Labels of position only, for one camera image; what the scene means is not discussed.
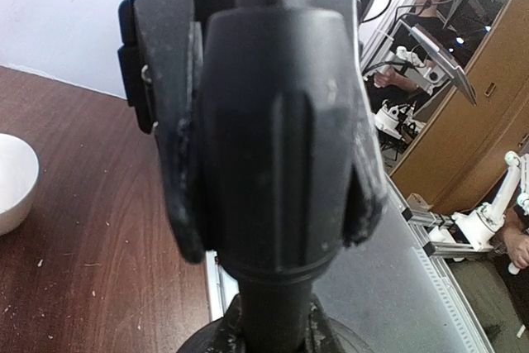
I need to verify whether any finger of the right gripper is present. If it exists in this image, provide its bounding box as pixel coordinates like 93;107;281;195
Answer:
342;0;388;246

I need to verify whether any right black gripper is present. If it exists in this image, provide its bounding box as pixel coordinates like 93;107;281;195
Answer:
117;0;204;263

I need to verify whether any black microphone stand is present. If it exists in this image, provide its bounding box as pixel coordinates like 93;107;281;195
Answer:
177;0;389;353

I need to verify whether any white ceramic bowl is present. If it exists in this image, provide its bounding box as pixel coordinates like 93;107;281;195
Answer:
1;133;40;236

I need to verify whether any front aluminium rail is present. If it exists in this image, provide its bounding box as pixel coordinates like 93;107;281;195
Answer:
387;179;493;352

